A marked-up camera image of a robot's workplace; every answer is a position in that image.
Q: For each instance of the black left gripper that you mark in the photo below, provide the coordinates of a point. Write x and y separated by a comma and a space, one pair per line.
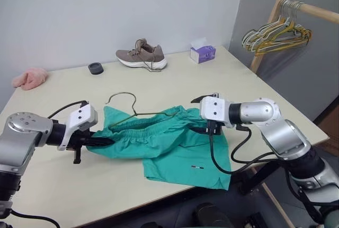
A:
79, 140

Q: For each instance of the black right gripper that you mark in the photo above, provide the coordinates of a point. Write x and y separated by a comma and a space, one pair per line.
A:
214, 128

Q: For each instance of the green shorts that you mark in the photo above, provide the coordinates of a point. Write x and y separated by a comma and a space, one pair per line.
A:
169, 164

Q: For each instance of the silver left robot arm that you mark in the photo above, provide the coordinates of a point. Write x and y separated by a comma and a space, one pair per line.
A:
21, 138

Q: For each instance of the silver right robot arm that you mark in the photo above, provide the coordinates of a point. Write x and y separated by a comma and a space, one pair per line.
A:
280, 135

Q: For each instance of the purple tissue box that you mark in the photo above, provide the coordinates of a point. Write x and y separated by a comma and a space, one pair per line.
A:
204, 54

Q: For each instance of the brown sneaker white sole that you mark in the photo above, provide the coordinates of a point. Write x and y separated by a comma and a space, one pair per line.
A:
143, 55

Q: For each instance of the pink cloth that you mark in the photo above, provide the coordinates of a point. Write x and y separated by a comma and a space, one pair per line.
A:
29, 78

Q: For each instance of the hangers on rack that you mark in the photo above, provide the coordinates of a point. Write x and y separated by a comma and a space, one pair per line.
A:
283, 48

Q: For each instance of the light wooden slat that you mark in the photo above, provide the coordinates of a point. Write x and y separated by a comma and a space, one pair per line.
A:
278, 206

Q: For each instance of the wooden clothes rack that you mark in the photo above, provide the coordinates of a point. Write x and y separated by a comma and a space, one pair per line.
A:
317, 12

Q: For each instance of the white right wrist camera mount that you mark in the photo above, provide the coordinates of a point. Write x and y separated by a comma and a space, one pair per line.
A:
212, 108

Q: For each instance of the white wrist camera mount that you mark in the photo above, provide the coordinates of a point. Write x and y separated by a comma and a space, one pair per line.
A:
79, 116
212, 108

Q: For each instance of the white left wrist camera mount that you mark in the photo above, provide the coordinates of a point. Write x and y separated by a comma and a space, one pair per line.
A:
79, 116

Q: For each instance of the black metal bracket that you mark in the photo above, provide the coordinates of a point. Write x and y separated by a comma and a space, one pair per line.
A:
249, 183

